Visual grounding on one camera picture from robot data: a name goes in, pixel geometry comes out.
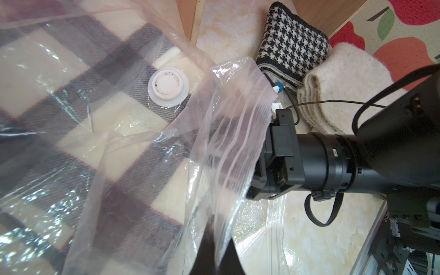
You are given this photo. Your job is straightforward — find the cream grey plaid scarf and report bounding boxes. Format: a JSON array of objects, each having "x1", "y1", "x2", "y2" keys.
[{"x1": 1, "y1": 10, "x2": 213, "y2": 275}]

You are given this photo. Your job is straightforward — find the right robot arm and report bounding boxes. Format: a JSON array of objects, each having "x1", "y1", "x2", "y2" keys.
[{"x1": 246, "y1": 65, "x2": 440, "y2": 254}]

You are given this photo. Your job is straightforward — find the white vacuum bag valve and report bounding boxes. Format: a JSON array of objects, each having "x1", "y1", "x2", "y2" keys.
[{"x1": 147, "y1": 67, "x2": 190, "y2": 108}]

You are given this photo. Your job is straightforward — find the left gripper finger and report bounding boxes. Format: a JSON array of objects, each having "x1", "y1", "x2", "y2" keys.
[{"x1": 190, "y1": 215, "x2": 245, "y2": 275}]

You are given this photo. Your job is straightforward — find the cream fuzzy scarf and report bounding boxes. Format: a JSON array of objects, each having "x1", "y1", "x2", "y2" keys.
[{"x1": 297, "y1": 43, "x2": 393, "y2": 135}]

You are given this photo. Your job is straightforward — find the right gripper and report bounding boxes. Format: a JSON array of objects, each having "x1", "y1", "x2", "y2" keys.
[{"x1": 246, "y1": 110, "x2": 358, "y2": 201}]

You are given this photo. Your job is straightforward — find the clear plastic vacuum bag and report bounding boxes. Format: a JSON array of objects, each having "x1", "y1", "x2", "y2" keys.
[{"x1": 1, "y1": 1, "x2": 277, "y2": 275}]

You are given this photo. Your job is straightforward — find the black white houndstooth scarf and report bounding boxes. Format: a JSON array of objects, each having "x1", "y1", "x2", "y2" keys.
[{"x1": 256, "y1": 2, "x2": 330, "y2": 91}]

